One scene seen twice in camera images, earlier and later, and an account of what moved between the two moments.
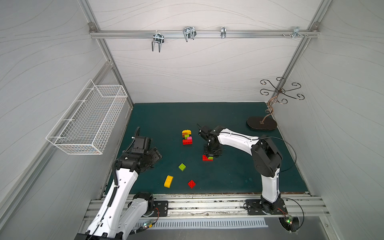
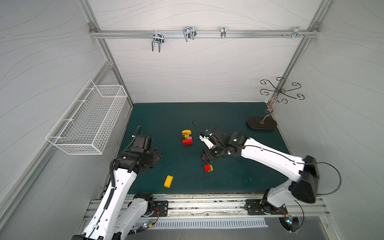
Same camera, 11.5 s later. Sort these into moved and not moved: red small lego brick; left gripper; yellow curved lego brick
Moved: red small lego brick
Not moved: left gripper; yellow curved lego brick
